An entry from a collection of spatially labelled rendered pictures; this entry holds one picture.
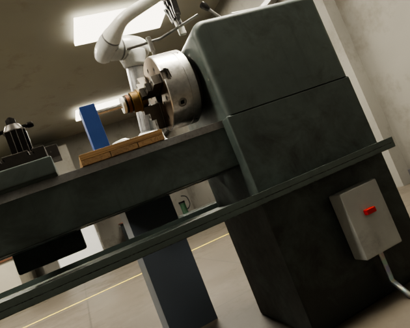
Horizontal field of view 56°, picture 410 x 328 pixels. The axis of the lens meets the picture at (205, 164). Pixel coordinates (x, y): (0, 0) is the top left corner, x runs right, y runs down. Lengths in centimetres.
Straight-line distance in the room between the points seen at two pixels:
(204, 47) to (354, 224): 86
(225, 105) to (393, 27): 253
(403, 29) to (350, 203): 241
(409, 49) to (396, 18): 28
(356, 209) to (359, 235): 10
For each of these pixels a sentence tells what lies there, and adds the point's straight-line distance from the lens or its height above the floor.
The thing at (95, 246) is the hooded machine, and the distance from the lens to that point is 732.
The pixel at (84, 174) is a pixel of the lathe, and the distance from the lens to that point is 135.
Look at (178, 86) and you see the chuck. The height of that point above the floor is 105.
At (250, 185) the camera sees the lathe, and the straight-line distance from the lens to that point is 145.
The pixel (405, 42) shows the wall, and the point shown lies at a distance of 373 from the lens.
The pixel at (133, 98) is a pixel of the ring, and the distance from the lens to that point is 156.
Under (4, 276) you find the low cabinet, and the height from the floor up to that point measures 56.
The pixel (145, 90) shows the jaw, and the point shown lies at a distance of 156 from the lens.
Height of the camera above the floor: 64
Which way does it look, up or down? 4 degrees up
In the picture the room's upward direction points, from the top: 22 degrees counter-clockwise
